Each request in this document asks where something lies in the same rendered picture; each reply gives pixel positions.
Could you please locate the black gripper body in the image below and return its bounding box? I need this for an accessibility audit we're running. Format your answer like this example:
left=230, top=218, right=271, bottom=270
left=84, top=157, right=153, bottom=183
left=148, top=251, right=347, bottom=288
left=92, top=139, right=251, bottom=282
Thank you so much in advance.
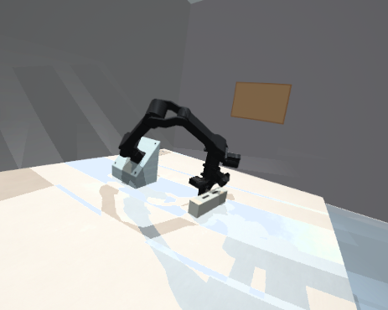
left=189, top=162, right=220, bottom=189

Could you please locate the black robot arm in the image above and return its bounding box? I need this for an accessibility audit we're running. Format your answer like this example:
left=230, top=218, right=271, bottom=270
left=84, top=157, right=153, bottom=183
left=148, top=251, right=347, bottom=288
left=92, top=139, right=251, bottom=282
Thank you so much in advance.
left=119, top=99, right=241, bottom=188

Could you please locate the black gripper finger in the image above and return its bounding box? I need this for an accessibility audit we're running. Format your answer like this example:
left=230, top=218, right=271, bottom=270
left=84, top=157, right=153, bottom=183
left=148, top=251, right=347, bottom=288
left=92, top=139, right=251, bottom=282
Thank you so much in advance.
left=199, top=185, right=210, bottom=195
left=207, top=181, right=217, bottom=190

